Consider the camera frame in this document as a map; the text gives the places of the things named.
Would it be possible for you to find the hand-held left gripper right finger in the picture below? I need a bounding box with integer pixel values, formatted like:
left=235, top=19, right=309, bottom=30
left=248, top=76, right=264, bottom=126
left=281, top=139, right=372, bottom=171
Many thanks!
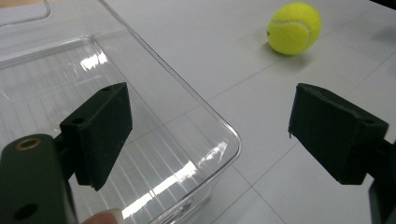
left=287, top=82, right=390, bottom=186

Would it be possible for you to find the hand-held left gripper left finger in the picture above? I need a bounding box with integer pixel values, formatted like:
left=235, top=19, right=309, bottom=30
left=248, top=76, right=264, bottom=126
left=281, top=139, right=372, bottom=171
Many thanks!
left=59, top=81, right=134, bottom=192

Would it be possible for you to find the clear plastic container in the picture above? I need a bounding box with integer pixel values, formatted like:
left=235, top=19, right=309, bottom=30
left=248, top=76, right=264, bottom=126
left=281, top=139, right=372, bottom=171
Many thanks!
left=0, top=0, right=243, bottom=224

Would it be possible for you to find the yellow tennis ball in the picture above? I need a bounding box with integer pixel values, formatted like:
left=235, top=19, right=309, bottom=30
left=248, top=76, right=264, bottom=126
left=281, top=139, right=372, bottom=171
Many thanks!
left=266, top=1, right=323, bottom=57

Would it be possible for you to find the clear plastic lid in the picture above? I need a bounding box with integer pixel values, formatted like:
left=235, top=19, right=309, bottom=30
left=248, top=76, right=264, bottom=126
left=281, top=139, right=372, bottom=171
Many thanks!
left=0, top=0, right=51, bottom=28

